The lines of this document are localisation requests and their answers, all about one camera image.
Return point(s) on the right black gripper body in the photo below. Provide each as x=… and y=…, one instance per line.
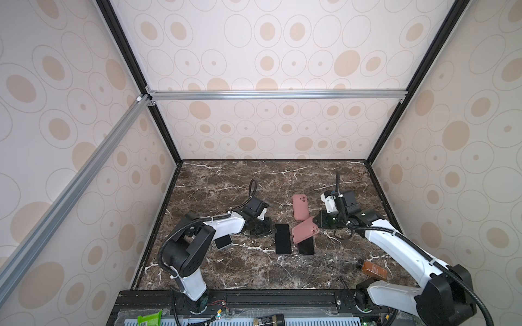
x=332, y=221

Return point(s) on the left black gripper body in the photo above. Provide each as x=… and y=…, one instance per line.
x=260, y=229

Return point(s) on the pink phone case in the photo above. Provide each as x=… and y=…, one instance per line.
x=300, y=207
x=303, y=231

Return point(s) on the phone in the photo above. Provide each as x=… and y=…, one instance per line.
x=223, y=242
x=283, y=244

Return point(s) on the purple smartphone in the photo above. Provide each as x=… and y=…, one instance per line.
x=307, y=247

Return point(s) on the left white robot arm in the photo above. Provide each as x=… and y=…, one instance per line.
x=185, y=248

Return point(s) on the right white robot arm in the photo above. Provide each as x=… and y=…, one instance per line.
x=444, y=294

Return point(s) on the amber bottle black cap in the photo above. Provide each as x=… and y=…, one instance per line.
x=374, y=271

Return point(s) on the dark bottle at front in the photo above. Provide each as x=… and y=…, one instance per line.
x=271, y=320

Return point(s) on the green packet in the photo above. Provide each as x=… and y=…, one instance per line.
x=153, y=319

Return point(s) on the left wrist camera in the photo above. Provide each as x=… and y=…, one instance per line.
x=261, y=212

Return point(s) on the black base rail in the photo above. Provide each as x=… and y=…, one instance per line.
x=242, y=307

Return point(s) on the silver aluminium back rail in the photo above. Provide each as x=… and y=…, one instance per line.
x=278, y=94

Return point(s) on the silver aluminium rail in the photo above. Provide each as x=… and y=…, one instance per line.
x=278, y=94
x=27, y=252

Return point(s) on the silver aluminium left rail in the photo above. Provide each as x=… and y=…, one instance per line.
x=27, y=252

